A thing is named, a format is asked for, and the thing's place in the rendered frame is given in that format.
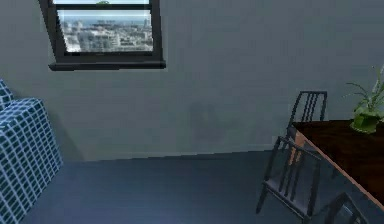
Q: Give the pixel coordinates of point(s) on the black slatted chair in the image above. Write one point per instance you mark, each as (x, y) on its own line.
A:
(310, 106)
(290, 180)
(343, 208)

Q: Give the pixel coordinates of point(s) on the black framed window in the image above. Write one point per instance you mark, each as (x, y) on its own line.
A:
(106, 60)

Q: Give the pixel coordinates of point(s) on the dark wooden table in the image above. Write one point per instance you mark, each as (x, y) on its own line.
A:
(346, 146)

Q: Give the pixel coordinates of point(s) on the blue checked sofa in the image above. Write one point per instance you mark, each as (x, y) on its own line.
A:
(23, 150)

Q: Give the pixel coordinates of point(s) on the green potted house plant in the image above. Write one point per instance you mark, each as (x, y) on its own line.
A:
(366, 120)

